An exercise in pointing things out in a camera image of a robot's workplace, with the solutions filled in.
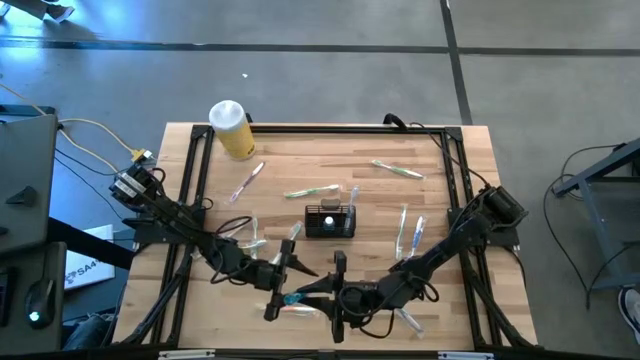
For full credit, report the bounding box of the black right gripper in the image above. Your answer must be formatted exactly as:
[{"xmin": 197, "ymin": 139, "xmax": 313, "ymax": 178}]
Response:
[{"xmin": 295, "ymin": 251, "xmax": 381, "ymax": 344}]

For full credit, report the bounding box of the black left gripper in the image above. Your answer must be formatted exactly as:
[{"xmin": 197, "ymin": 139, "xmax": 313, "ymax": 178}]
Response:
[{"xmin": 247, "ymin": 239, "xmax": 320, "ymax": 322}]

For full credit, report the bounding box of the orange toothbrush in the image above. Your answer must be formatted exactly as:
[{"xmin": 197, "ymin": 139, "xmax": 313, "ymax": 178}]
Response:
[{"xmin": 255, "ymin": 302, "xmax": 321, "ymax": 317}]

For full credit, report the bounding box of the black wire basket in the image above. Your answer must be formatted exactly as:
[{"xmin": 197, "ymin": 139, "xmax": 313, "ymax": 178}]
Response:
[{"xmin": 304, "ymin": 197, "xmax": 357, "ymax": 239}]

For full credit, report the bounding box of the purple toothbrush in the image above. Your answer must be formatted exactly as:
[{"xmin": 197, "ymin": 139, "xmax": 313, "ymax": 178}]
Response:
[{"xmin": 228, "ymin": 160, "xmax": 267, "ymax": 204}]

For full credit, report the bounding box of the white tape strip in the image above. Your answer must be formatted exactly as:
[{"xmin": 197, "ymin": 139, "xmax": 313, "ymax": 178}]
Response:
[
  {"xmin": 158, "ymin": 349, "xmax": 216, "ymax": 360},
  {"xmin": 438, "ymin": 351, "xmax": 495, "ymax": 360}
]

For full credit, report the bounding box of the yellow wipes canister white lid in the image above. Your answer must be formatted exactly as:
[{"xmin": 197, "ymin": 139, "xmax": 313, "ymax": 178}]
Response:
[{"xmin": 208, "ymin": 99, "xmax": 257, "ymax": 162}]

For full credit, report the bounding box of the white printed box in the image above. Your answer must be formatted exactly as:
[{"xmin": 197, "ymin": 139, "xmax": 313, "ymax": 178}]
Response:
[{"xmin": 63, "ymin": 223, "xmax": 117, "ymax": 291}]

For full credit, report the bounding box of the person's leg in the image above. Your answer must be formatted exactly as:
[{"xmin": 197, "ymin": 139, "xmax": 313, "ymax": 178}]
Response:
[{"xmin": 62, "ymin": 312, "xmax": 119, "ymax": 351}]

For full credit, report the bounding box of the black diagonal beam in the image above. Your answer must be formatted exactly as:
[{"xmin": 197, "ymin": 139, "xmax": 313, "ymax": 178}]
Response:
[{"xmin": 47, "ymin": 217, "xmax": 137, "ymax": 271}]

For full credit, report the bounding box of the black computer mouse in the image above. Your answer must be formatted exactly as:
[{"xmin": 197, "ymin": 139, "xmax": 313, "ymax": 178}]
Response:
[{"xmin": 23, "ymin": 278, "xmax": 57, "ymax": 330}]

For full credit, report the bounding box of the black triangular desk part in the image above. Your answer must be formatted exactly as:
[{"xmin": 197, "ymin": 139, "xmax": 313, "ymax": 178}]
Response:
[{"xmin": 4, "ymin": 185, "xmax": 39, "ymax": 206}]

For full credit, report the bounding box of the grey desk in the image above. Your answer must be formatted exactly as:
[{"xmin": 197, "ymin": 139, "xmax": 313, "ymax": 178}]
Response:
[{"xmin": 0, "ymin": 104, "xmax": 69, "ymax": 356}]

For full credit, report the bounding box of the person's shoe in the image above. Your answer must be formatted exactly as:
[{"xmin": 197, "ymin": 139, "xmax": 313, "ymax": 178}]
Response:
[
  {"xmin": 42, "ymin": 0, "xmax": 77, "ymax": 25},
  {"xmin": 617, "ymin": 285, "xmax": 640, "ymax": 346}
]

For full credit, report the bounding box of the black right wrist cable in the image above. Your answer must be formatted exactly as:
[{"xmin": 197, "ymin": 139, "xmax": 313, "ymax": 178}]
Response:
[{"xmin": 338, "ymin": 277, "xmax": 442, "ymax": 340}]

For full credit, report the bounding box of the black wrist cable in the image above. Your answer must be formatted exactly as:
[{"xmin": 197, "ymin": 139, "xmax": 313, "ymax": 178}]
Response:
[
  {"xmin": 208, "ymin": 214, "xmax": 255, "ymax": 286},
  {"xmin": 338, "ymin": 277, "xmax": 442, "ymax": 340}
]

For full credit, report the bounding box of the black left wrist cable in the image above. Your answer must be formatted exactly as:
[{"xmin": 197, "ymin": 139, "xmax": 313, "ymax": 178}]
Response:
[{"xmin": 208, "ymin": 214, "xmax": 255, "ymax": 286}]

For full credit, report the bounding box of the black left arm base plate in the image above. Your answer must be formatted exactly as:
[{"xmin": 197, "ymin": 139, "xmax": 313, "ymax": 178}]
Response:
[{"xmin": 123, "ymin": 217, "xmax": 201, "ymax": 246}]

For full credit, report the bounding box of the black aluminium table frame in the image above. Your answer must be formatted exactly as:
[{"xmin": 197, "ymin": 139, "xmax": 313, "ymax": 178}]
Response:
[{"xmin": 117, "ymin": 123, "xmax": 536, "ymax": 351}]

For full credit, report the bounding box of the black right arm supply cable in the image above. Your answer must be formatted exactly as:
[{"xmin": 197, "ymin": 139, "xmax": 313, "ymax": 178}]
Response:
[{"xmin": 407, "ymin": 121, "xmax": 494, "ymax": 189}]

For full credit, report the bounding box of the black cable clamp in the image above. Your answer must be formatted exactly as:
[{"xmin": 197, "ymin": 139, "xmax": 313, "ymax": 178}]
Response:
[{"xmin": 382, "ymin": 112, "xmax": 407, "ymax": 131}]

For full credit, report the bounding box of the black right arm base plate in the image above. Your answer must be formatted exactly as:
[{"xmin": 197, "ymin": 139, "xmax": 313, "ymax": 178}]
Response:
[{"xmin": 448, "ymin": 207, "xmax": 521, "ymax": 247}]

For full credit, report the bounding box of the black floor cable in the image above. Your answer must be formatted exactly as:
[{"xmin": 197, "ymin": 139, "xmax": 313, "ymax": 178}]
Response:
[{"xmin": 542, "ymin": 143, "xmax": 640, "ymax": 309}]

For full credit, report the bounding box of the yellow cable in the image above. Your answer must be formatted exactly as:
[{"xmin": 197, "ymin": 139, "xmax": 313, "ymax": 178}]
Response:
[{"xmin": 0, "ymin": 82, "xmax": 139, "ymax": 157}]

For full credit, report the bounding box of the blue-grey metal table frame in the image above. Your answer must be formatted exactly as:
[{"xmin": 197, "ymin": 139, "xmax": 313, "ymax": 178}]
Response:
[{"xmin": 552, "ymin": 137, "xmax": 640, "ymax": 294}]

